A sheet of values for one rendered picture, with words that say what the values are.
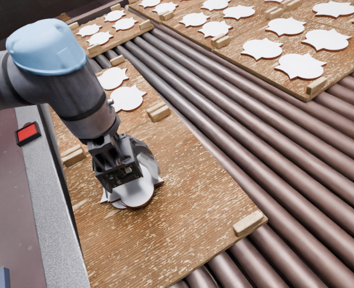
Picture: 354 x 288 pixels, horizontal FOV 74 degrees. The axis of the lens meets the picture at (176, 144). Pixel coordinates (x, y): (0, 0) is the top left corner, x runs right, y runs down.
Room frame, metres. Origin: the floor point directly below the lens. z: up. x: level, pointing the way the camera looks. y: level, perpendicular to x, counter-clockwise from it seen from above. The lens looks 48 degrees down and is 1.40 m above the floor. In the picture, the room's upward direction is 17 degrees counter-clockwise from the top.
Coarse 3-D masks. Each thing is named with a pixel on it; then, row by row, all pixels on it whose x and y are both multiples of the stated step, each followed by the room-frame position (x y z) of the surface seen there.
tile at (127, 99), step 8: (120, 88) 0.74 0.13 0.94; (128, 88) 0.72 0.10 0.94; (136, 88) 0.71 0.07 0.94; (112, 96) 0.71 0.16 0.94; (120, 96) 0.69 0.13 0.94; (128, 96) 0.68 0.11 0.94; (136, 96) 0.66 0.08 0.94; (144, 96) 0.66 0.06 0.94; (120, 104) 0.65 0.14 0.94; (128, 104) 0.64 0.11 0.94; (136, 104) 0.62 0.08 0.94
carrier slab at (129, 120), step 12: (132, 72) 0.84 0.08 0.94; (132, 84) 0.76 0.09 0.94; (144, 84) 0.73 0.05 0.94; (108, 96) 0.73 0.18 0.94; (156, 96) 0.64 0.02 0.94; (144, 108) 0.60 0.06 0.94; (60, 120) 0.68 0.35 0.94; (132, 120) 0.56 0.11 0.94; (144, 120) 0.55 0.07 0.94; (60, 132) 0.61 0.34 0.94; (120, 132) 0.53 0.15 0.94; (60, 144) 0.56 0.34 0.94; (72, 144) 0.54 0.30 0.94
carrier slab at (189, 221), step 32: (160, 128) 0.49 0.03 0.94; (160, 160) 0.38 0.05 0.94; (192, 160) 0.35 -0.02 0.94; (96, 192) 0.34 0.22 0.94; (160, 192) 0.29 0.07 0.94; (192, 192) 0.27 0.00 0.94; (224, 192) 0.24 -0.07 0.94; (96, 224) 0.26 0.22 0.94; (128, 224) 0.24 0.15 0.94; (160, 224) 0.22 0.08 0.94; (192, 224) 0.20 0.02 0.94; (224, 224) 0.18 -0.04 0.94; (96, 256) 0.19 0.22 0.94; (128, 256) 0.17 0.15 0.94; (160, 256) 0.16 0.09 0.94; (192, 256) 0.14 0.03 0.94
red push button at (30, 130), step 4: (28, 128) 0.70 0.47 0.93; (32, 128) 0.69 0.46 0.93; (20, 132) 0.69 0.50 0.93; (24, 132) 0.68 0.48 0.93; (28, 132) 0.68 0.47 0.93; (32, 132) 0.67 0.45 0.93; (36, 132) 0.66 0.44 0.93; (20, 136) 0.67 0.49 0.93; (24, 136) 0.66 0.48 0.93; (28, 136) 0.65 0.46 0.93; (20, 140) 0.65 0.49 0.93
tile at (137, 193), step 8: (144, 168) 0.35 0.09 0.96; (144, 176) 0.33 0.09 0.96; (128, 184) 0.32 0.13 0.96; (136, 184) 0.31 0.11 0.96; (144, 184) 0.31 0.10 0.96; (152, 184) 0.30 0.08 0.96; (120, 192) 0.30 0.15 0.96; (128, 192) 0.30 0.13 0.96; (136, 192) 0.29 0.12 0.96; (144, 192) 0.29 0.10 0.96; (152, 192) 0.28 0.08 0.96; (112, 200) 0.29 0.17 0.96; (128, 200) 0.28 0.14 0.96; (136, 200) 0.27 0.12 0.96; (144, 200) 0.27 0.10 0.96
